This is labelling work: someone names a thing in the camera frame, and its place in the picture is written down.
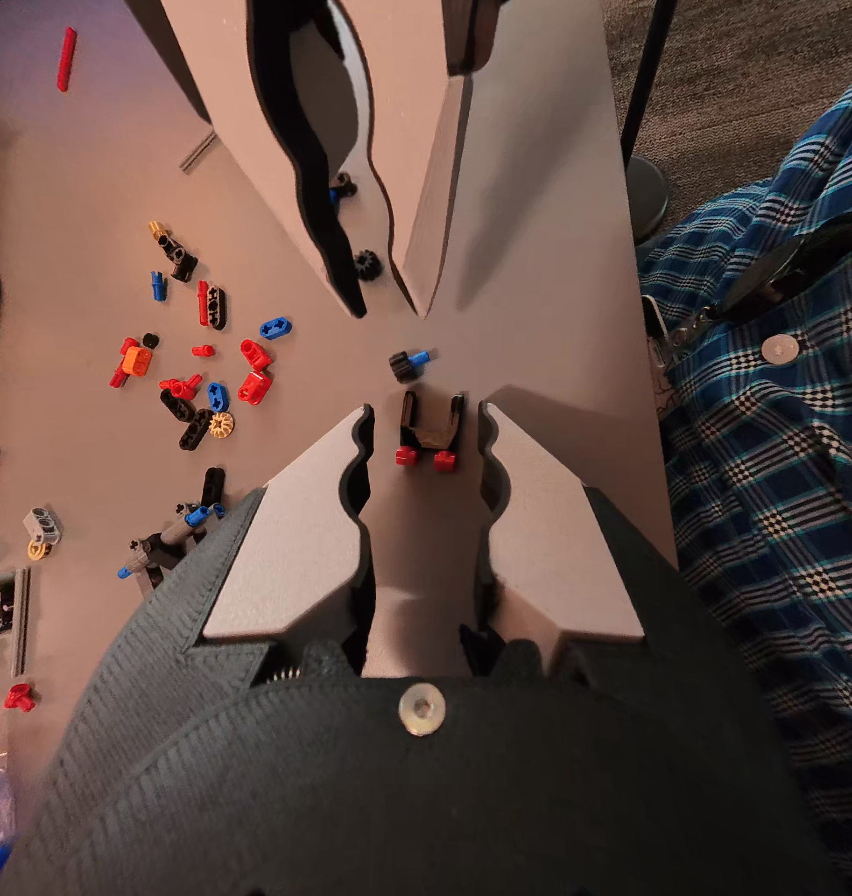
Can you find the black lego gear, blue pin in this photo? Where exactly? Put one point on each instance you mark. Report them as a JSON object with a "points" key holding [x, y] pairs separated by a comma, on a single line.
{"points": [[400, 367]]}

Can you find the grey and black lego assembly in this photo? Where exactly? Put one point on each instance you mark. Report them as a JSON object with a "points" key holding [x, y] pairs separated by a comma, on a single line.
{"points": [[166, 542]]}

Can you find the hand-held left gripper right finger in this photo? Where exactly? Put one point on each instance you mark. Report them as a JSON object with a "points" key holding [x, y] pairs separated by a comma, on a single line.
{"points": [[562, 553]]}

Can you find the black and blue lego connector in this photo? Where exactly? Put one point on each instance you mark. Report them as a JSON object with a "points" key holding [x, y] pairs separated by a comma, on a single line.
{"points": [[342, 187]]}

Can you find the black lego fork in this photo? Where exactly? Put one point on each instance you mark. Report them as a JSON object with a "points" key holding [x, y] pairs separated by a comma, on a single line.
{"points": [[429, 439]]}

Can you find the long red lego axle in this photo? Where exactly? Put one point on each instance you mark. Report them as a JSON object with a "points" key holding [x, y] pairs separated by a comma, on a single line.
{"points": [[66, 59]]}

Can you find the thin grey lego rod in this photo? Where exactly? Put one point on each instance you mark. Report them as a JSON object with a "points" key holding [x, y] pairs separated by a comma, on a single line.
{"points": [[198, 151]]}

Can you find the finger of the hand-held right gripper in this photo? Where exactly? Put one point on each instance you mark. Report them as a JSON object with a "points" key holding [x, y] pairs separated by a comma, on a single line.
{"points": [[223, 77], [415, 175]]}

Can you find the black floor stand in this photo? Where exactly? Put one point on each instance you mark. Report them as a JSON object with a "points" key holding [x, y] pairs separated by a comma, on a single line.
{"points": [[646, 189]]}

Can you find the red lego pin connector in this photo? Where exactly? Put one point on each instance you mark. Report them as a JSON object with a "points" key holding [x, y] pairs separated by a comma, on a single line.
{"points": [[19, 697]]}

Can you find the scattered small lego pieces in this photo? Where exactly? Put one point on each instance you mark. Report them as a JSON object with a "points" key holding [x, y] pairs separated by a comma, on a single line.
{"points": [[254, 386]]}

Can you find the small black lego gear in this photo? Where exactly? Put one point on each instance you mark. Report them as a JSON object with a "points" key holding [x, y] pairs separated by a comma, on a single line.
{"points": [[365, 265]]}

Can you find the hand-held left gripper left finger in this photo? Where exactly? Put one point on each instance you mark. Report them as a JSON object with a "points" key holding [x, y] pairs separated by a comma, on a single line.
{"points": [[286, 553]]}

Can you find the tan lego gear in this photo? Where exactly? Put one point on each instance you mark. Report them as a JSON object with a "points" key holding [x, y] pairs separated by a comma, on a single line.
{"points": [[38, 550]]}

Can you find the person in blue plaid shirt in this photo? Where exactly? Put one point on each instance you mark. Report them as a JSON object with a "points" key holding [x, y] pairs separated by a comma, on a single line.
{"points": [[769, 525]]}

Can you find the grey and chrome lego assembly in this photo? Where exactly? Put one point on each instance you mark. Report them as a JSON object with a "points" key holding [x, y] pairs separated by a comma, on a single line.
{"points": [[5, 609]]}

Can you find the grey lego connector block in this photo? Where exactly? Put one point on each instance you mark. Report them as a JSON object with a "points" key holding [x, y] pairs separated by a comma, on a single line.
{"points": [[43, 522]]}

